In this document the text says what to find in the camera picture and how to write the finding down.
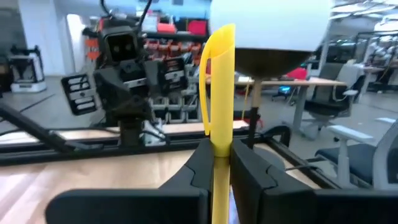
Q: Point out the yellow pen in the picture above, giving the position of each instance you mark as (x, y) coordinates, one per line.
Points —
(222, 93)

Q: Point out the grey office chair blue seat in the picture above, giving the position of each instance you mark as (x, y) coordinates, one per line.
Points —
(357, 155)

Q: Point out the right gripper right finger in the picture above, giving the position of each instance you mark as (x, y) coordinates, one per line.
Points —
(280, 205)

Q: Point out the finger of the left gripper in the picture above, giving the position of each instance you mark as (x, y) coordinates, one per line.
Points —
(79, 93)
(175, 76)

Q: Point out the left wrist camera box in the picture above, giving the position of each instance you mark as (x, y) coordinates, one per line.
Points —
(119, 46)

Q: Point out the wooden office desk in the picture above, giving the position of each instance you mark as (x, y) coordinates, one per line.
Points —
(311, 81)

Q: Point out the white floor machine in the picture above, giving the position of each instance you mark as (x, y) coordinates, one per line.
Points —
(26, 71)

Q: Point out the black office chair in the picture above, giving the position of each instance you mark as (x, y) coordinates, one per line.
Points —
(329, 105)

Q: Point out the white globe table lamp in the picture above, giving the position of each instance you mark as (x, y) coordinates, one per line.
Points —
(270, 28)

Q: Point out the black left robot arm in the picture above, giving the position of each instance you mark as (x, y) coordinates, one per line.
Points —
(130, 130)

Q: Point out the black aluminium table frame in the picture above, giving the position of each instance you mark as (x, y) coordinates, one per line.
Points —
(93, 149)

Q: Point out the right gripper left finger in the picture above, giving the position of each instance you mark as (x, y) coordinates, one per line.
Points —
(140, 207)

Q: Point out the storage rack with red bins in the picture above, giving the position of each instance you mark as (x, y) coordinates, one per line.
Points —
(183, 46)

